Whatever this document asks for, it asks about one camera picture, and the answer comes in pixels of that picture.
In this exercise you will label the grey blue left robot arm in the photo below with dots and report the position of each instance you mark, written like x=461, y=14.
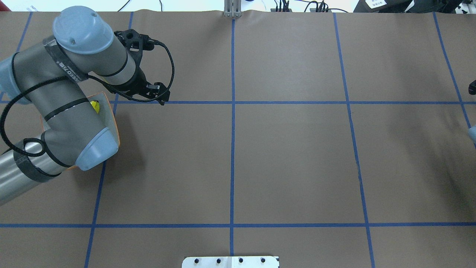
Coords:
x=82, y=47

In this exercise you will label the yellow banana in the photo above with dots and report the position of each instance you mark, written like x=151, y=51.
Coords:
x=96, y=105

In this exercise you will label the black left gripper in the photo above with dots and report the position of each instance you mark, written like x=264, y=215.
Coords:
x=136, y=82

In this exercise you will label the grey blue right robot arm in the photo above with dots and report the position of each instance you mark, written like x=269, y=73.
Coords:
x=472, y=130

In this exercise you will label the grey square plate orange rim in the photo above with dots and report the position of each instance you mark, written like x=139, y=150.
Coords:
x=108, y=111

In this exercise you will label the aluminium frame post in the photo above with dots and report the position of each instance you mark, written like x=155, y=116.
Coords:
x=232, y=8

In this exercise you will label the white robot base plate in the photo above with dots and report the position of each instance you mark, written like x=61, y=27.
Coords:
x=231, y=262

